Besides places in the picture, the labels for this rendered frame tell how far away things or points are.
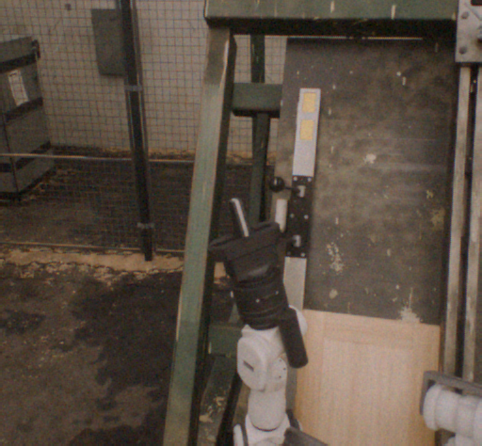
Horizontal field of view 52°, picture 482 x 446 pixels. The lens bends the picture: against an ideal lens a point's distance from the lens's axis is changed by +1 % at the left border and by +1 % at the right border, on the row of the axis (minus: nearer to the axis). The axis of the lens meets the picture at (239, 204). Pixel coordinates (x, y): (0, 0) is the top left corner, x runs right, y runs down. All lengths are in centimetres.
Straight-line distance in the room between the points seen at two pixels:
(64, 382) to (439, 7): 248
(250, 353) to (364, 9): 83
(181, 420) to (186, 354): 15
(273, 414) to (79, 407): 190
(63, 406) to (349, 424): 184
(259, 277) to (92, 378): 220
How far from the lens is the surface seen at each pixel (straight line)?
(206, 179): 123
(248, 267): 80
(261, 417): 101
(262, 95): 135
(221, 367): 173
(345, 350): 124
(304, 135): 123
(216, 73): 130
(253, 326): 84
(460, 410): 79
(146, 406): 274
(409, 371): 126
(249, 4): 130
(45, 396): 292
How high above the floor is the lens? 197
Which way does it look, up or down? 25 degrees down
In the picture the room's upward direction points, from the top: straight up
